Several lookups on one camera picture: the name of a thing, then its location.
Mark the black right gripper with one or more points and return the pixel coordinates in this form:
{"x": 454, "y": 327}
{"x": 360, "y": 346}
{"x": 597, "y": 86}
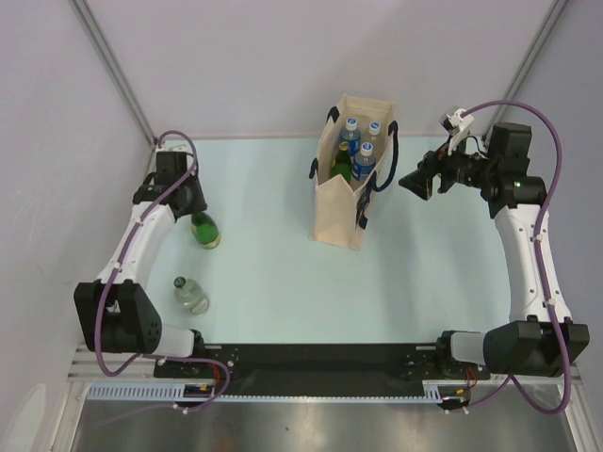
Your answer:
{"x": 421, "y": 180}

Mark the blue label water bottle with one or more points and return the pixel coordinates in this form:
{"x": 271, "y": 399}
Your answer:
{"x": 349, "y": 138}
{"x": 364, "y": 162}

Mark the clear unlabelled water bottle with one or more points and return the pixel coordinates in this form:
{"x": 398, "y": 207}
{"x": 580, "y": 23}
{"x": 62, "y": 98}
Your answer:
{"x": 374, "y": 133}

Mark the green bottle orange label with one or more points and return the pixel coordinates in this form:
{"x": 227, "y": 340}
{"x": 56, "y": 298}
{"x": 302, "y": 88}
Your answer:
{"x": 342, "y": 164}

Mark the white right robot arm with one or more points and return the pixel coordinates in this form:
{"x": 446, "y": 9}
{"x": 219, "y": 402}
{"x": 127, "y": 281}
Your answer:
{"x": 541, "y": 334}

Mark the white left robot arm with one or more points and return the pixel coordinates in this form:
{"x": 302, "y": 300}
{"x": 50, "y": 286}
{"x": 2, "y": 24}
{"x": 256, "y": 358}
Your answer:
{"x": 115, "y": 306}

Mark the beige canvas tote bag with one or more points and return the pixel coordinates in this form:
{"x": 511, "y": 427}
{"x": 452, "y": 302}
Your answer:
{"x": 342, "y": 209}

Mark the green bottle yellow label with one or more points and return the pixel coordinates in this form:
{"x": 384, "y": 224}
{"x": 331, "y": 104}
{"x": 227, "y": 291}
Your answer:
{"x": 205, "y": 230}

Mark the clear short glass bottle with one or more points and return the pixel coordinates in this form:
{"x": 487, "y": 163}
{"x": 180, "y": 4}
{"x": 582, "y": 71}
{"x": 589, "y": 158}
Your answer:
{"x": 191, "y": 295}

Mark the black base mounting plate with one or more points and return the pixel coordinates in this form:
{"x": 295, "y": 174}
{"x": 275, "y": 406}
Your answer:
{"x": 406, "y": 362}

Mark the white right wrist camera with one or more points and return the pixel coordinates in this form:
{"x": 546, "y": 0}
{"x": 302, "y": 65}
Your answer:
{"x": 457, "y": 123}

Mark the right aluminium frame post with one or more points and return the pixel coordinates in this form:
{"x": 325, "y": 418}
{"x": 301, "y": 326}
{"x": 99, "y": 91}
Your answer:
{"x": 537, "y": 45}

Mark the aluminium frame post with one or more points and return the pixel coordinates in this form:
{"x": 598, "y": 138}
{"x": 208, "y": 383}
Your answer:
{"x": 537, "y": 45}
{"x": 104, "y": 51}

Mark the blue slotted cable duct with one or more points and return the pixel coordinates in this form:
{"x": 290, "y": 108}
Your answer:
{"x": 364, "y": 388}

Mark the left aluminium frame post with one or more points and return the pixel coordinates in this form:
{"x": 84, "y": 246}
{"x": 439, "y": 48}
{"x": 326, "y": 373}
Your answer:
{"x": 104, "y": 51}

